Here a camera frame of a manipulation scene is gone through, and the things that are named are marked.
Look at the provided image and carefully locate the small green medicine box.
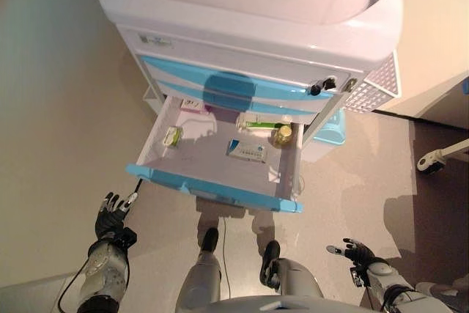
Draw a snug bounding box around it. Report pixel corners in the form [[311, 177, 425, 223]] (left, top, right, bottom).
[[162, 125, 183, 149]]

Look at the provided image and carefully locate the purple medicine box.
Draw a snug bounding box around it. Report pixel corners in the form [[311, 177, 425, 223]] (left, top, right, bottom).
[[180, 99, 212, 113]]

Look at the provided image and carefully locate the yellow medicine bottle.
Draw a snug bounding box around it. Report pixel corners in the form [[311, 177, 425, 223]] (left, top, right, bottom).
[[271, 125, 294, 149]]

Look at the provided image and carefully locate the green white medicine box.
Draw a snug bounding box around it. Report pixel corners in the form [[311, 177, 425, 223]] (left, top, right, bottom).
[[237, 114, 283, 134]]

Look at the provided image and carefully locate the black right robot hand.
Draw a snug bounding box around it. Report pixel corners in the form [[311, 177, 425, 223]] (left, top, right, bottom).
[[325, 237, 377, 266]]

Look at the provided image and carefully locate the grey robot torso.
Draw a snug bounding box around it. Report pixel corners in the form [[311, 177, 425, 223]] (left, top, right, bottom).
[[204, 292, 371, 313]]

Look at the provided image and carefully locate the blue white cart drawer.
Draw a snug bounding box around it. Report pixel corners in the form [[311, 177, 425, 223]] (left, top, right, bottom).
[[138, 53, 333, 98], [155, 78, 323, 114], [125, 95, 305, 214]]

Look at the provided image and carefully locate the white perforated side basket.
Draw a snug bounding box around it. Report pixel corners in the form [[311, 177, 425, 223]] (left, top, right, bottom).
[[344, 51, 400, 113]]

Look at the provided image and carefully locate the blue lid waste bin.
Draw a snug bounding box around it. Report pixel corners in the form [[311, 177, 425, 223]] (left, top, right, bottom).
[[302, 109, 347, 163]]

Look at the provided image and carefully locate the white blue medicine box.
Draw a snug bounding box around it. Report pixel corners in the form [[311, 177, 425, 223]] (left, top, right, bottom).
[[225, 139, 268, 164]]

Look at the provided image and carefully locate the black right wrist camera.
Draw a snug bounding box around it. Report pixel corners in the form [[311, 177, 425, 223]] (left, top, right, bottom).
[[350, 267, 367, 287]]

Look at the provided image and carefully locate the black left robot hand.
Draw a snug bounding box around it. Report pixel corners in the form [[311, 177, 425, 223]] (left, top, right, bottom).
[[95, 191, 139, 243]]

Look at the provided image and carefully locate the grey right robot leg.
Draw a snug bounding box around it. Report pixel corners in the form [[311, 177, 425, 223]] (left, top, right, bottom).
[[259, 240, 325, 313]]

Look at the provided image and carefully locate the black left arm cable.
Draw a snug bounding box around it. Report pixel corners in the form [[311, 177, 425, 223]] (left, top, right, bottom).
[[57, 254, 91, 313]]

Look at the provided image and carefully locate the white medical cart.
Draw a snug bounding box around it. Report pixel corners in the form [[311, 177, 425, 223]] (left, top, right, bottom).
[[97, 0, 404, 215]]

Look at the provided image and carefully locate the bed caster wheel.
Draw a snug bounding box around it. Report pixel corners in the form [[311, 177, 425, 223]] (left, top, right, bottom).
[[417, 151, 446, 174]]

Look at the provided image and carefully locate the black cart key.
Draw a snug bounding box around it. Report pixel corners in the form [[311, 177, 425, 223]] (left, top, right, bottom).
[[310, 76, 337, 96]]

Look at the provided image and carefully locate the white hospital bed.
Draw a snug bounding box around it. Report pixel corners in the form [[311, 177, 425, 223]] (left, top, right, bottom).
[[377, 70, 469, 174]]

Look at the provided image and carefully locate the thin black floor cable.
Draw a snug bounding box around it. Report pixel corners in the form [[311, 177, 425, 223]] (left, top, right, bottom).
[[218, 217, 232, 299]]

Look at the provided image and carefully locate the person in grey clothes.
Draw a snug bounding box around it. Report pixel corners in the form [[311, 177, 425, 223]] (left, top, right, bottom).
[[416, 276, 469, 299]]

